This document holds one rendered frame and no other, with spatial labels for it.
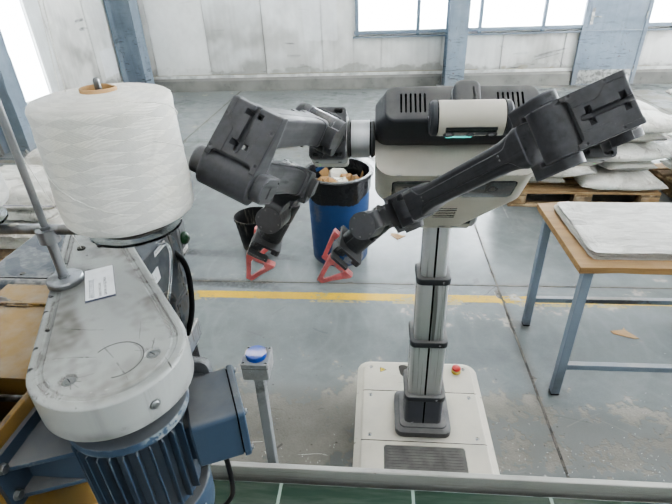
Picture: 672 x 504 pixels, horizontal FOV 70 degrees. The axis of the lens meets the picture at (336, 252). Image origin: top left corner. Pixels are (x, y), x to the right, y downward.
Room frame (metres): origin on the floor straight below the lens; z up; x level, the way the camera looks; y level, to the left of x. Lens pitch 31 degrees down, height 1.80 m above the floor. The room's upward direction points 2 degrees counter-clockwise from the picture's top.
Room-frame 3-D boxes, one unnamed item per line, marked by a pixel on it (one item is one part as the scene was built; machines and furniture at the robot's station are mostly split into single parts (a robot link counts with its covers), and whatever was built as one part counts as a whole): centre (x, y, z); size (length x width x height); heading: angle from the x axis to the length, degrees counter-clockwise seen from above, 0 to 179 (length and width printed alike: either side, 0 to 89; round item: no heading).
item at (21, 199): (3.21, 1.99, 0.56); 0.66 x 0.42 x 0.15; 174
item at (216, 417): (0.47, 0.18, 1.25); 0.10 x 0.08 x 0.12; 19
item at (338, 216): (3.04, -0.04, 0.32); 0.51 x 0.48 x 0.65; 174
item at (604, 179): (3.77, -2.40, 0.21); 0.66 x 0.42 x 0.13; 81
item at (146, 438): (0.44, 0.28, 1.21); 0.15 x 0.15 x 0.25
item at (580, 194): (4.04, -2.14, 0.07); 1.20 x 0.82 x 0.14; 82
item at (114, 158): (0.58, 0.27, 1.61); 0.17 x 0.17 x 0.17
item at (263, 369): (1.05, 0.24, 0.81); 0.08 x 0.08 x 0.06; 84
